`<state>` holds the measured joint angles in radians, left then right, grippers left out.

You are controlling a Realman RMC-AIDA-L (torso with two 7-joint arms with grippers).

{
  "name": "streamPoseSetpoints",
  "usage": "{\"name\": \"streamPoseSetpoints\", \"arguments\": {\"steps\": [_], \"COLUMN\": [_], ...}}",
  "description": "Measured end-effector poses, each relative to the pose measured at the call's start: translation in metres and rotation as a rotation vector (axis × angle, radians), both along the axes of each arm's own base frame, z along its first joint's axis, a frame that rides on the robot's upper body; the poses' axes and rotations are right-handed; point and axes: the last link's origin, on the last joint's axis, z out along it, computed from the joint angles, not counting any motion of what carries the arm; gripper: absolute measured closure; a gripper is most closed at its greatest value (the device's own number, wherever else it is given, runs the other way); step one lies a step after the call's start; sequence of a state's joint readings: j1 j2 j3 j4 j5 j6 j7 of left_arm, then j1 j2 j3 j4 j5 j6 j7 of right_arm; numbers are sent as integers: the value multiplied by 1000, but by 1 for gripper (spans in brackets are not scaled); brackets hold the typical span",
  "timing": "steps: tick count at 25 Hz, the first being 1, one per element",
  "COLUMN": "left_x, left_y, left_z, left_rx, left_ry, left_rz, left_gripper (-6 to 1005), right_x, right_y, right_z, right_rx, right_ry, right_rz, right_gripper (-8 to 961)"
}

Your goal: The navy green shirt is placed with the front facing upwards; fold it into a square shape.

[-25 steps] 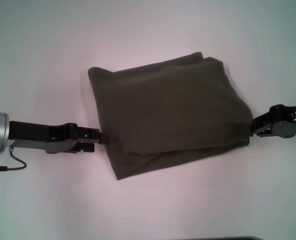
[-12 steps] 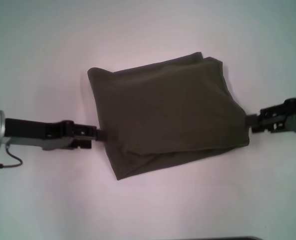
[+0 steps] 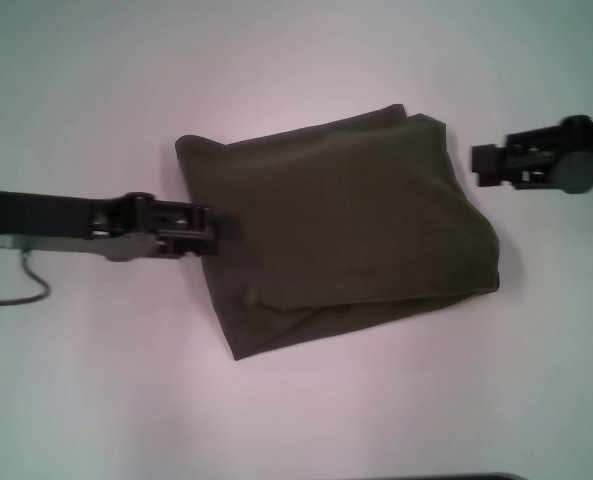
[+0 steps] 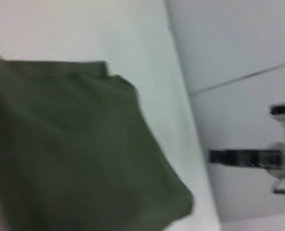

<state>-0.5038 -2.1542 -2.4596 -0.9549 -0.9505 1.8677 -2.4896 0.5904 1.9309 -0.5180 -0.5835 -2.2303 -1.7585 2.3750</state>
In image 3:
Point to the dark green printed T-shirt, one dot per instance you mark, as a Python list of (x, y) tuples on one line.
[(336, 230)]

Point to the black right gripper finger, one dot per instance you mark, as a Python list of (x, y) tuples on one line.
[(516, 147), (521, 177)]

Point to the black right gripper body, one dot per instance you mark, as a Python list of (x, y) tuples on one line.
[(588, 155)]

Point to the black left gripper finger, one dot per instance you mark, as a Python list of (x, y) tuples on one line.
[(188, 245), (191, 220)]

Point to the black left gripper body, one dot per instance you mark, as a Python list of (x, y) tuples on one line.
[(71, 225)]

